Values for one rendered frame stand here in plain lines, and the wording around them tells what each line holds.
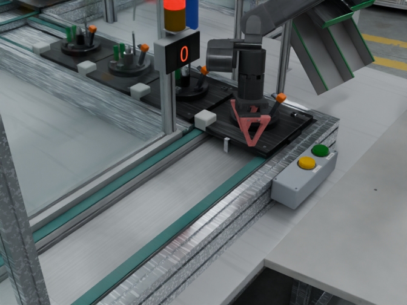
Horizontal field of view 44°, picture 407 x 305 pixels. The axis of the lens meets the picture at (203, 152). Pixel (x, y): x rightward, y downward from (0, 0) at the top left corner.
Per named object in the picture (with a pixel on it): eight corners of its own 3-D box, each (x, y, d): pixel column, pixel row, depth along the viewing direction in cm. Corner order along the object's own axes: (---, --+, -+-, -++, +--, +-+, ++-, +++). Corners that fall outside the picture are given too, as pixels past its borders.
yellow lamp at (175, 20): (190, 26, 117) (189, 6, 114) (175, 33, 114) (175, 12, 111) (174, 22, 119) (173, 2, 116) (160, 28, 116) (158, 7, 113)
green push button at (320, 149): (330, 154, 129) (331, 147, 127) (323, 161, 126) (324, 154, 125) (316, 148, 131) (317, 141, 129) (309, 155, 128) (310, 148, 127)
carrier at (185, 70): (240, 94, 155) (241, 56, 148) (189, 125, 140) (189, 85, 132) (181, 71, 167) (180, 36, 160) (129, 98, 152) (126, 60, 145)
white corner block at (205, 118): (216, 126, 139) (217, 114, 137) (206, 132, 137) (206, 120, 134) (203, 120, 142) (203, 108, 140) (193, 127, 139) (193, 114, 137)
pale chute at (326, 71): (344, 82, 154) (355, 77, 150) (317, 95, 147) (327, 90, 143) (302, 2, 154) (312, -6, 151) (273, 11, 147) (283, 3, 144)
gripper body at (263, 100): (238, 111, 106) (240, 77, 104) (232, 98, 116) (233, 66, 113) (268, 111, 107) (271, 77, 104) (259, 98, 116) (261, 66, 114)
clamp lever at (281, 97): (275, 115, 135) (287, 96, 130) (271, 118, 134) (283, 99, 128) (266, 108, 136) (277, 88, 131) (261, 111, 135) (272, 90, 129)
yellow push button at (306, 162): (317, 166, 124) (318, 160, 123) (309, 173, 122) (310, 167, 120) (303, 160, 126) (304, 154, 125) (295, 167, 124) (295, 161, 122)
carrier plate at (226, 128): (312, 121, 142) (313, 115, 141) (266, 160, 127) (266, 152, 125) (243, 95, 154) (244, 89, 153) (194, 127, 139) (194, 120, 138)
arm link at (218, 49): (263, 14, 101) (263, 19, 110) (206, 13, 103) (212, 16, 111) (258, 74, 103) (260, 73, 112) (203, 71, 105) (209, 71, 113)
